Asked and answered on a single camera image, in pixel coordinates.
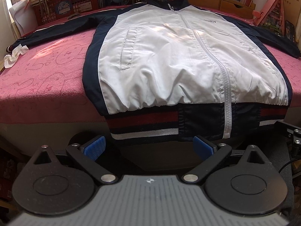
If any brown cardboard box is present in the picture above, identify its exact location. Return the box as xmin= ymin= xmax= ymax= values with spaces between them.
xmin=284 ymin=0 xmax=300 ymax=42

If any pink rabbit pattern mat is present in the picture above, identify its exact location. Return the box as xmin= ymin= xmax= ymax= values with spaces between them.
xmin=0 ymin=4 xmax=301 ymax=125

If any white navy zip jacket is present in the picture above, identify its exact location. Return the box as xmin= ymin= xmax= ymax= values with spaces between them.
xmin=10 ymin=0 xmax=300 ymax=140

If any pink house shaped box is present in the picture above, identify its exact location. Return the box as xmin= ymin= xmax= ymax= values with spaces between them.
xmin=252 ymin=0 xmax=285 ymax=36

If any crumpled white tissue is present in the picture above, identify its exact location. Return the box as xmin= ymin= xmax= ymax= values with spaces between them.
xmin=4 ymin=44 xmax=29 ymax=69

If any wooden desktop drawer shelf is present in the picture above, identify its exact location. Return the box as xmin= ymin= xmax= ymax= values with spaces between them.
xmin=188 ymin=0 xmax=255 ymax=19

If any red plastic crate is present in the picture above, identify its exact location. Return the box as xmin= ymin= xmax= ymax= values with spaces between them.
xmin=32 ymin=0 xmax=98 ymax=26

